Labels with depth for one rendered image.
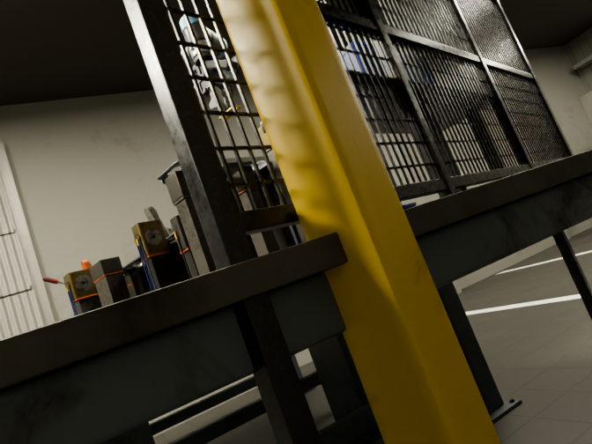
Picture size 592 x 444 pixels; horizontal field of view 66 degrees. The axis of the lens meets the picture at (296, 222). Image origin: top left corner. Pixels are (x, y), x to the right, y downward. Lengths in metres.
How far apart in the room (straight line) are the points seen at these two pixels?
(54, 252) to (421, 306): 3.61
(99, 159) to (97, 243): 0.74
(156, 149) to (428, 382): 3.96
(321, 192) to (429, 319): 0.20
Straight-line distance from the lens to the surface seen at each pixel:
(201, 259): 1.01
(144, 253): 1.59
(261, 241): 1.12
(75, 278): 2.17
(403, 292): 0.55
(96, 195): 4.13
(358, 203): 0.54
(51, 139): 4.32
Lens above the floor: 0.65
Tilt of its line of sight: 8 degrees up
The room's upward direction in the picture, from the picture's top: 21 degrees counter-clockwise
